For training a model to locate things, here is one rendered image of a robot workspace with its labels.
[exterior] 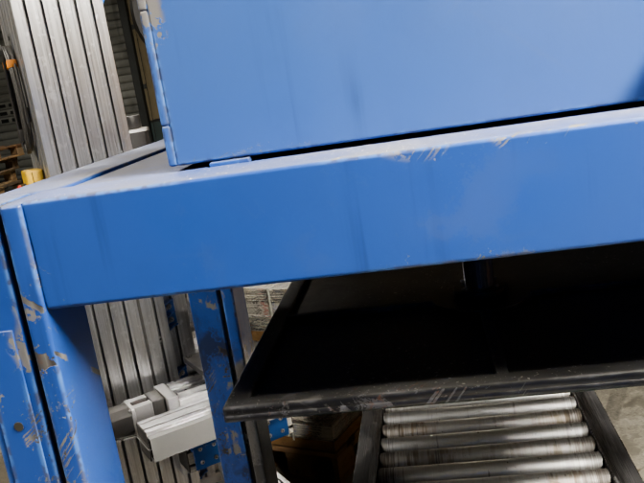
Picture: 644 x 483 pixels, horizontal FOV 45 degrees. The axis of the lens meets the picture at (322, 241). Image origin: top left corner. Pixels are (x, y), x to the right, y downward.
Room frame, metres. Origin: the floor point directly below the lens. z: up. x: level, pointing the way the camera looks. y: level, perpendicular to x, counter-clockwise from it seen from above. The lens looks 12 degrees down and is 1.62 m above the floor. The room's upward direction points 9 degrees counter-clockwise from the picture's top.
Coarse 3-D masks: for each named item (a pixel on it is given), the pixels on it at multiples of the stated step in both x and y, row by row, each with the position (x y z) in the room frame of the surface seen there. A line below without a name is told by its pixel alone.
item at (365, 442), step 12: (372, 420) 1.70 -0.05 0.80; (360, 432) 1.64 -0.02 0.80; (372, 432) 1.63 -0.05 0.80; (360, 444) 1.59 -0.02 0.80; (372, 444) 1.58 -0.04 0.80; (360, 456) 1.53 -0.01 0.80; (372, 456) 1.52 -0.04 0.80; (360, 468) 1.48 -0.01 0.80; (372, 468) 1.47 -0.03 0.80; (360, 480) 1.43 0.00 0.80; (372, 480) 1.43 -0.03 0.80
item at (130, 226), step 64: (448, 128) 0.77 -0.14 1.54; (512, 128) 0.64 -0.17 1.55; (576, 128) 0.60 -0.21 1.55; (640, 128) 0.59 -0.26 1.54; (64, 192) 0.69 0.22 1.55; (128, 192) 0.65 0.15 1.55; (192, 192) 0.64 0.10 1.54; (256, 192) 0.64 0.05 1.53; (320, 192) 0.63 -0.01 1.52; (384, 192) 0.62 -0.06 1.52; (448, 192) 0.61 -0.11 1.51; (512, 192) 0.60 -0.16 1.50; (576, 192) 0.60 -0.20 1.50; (640, 192) 0.59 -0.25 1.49; (64, 256) 0.66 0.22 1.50; (128, 256) 0.65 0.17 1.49; (192, 256) 0.65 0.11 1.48; (256, 256) 0.64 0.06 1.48; (320, 256) 0.63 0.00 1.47; (384, 256) 0.62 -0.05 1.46; (448, 256) 0.61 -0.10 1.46
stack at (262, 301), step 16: (256, 288) 2.94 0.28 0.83; (272, 288) 2.90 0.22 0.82; (256, 304) 2.95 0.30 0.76; (272, 304) 2.91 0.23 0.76; (256, 320) 2.95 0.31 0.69; (304, 416) 2.88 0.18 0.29; (320, 416) 2.84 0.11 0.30; (336, 416) 2.88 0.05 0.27; (352, 416) 2.97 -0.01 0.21; (304, 432) 2.89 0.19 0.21; (320, 432) 2.85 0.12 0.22; (336, 432) 2.85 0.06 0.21; (272, 448) 2.97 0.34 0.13; (288, 448) 2.93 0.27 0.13; (304, 448) 2.90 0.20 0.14; (352, 448) 2.93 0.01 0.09; (288, 464) 2.93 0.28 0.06; (304, 464) 2.89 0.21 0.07; (320, 464) 2.95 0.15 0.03; (336, 464) 2.82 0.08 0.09; (352, 464) 2.91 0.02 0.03; (336, 480) 2.82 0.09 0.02
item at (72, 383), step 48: (0, 240) 0.67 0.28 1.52; (0, 288) 0.67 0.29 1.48; (0, 336) 0.67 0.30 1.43; (48, 336) 0.66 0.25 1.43; (0, 384) 0.67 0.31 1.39; (48, 384) 0.67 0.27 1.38; (96, 384) 0.73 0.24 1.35; (0, 432) 0.68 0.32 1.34; (48, 432) 0.67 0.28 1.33; (96, 432) 0.70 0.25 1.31; (48, 480) 0.67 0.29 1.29; (96, 480) 0.68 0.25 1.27
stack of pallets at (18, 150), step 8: (16, 144) 9.39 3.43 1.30; (16, 152) 9.37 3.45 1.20; (0, 160) 8.95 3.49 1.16; (8, 160) 9.36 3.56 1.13; (16, 160) 9.48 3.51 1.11; (8, 168) 9.36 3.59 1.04; (16, 168) 9.42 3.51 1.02; (8, 176) 9.34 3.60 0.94; (0, 184) 9.01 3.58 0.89; (8, 184) 9.10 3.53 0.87; (16, 184) 9.33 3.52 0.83; (0, 192) 8.84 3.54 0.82
